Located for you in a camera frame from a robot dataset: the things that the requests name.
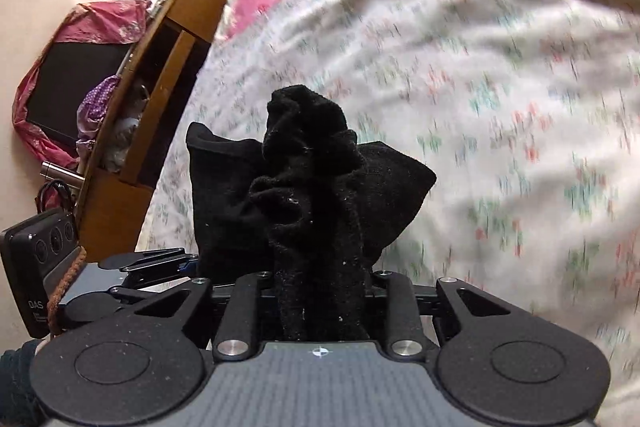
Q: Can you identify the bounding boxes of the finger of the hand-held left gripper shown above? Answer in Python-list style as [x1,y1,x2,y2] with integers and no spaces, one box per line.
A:
[97,248,201,283]
[110,279,194,308]

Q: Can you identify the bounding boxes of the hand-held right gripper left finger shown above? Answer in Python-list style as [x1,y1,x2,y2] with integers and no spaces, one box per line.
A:
[135,271,274,363]

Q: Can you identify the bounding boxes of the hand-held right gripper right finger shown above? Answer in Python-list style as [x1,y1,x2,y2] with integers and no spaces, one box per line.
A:
[372,271,524,360]

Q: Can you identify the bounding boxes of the black pants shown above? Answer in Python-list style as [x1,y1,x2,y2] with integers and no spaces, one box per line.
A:
[185,84,437,343]

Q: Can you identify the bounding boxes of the person's left forearm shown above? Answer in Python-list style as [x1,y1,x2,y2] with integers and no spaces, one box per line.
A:
[0,339,47,427]

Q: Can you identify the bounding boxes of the wooden desk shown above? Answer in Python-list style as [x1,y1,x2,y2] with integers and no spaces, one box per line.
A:
[75,0,234,254]

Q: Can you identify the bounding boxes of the steel thermos bottle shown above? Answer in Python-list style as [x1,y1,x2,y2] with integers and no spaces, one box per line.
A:
[40,160,87,188]

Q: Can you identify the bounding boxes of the pile of grey clothes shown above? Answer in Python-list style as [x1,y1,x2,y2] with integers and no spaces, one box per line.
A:
[100,79,151,174]

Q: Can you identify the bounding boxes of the purple patterned cloth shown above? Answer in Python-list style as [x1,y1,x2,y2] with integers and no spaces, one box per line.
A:
[76,74,124,158]

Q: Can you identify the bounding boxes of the black monitor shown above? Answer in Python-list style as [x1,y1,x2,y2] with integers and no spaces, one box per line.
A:
[25,42,132,148]

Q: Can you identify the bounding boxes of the pink floral cloth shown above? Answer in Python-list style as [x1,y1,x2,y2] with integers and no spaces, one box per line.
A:
[12,0,167,168]

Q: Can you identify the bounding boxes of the floral patchwork bed sheet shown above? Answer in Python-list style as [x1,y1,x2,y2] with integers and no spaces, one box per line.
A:
[135,0,640,408]

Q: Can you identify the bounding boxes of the brown cord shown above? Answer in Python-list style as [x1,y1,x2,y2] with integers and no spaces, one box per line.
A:
[47,247,87,338]

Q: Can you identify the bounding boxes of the black cable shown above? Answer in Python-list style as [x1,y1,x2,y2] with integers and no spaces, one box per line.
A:
[37,179,77,215]

